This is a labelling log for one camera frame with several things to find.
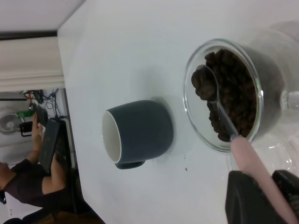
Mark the green circuit board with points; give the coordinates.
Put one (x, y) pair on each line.
(24, 114)

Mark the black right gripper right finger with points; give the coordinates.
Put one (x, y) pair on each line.
(289, 186)

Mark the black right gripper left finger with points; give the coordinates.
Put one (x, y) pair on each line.
(243, 203)

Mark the white perforated panel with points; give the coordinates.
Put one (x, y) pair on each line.
(21, 207)

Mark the person in dark shirt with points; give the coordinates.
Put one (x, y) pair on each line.
(25, 184)

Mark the person's bare hand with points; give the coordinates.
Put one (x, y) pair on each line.
(37, 128)

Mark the person's raised bare forearm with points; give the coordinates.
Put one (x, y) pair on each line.
(37, 149)

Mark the dark grey ceramic mug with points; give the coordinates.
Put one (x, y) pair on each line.
(144, 130)

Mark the small black box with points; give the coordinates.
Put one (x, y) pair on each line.
(26, 128)

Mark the person's lowered bare forearm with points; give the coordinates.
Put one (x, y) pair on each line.
(54, 177)

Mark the clear double-wall glass cup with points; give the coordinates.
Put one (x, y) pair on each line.
(268, 46)

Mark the roasted coffee beans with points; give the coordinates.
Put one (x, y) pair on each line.
(236, 93)

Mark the clear glass saucer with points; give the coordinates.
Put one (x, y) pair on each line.
(275, 158)

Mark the white round fan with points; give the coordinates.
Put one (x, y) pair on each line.
(9, 124)

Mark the black phone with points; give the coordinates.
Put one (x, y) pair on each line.
(42, 115)

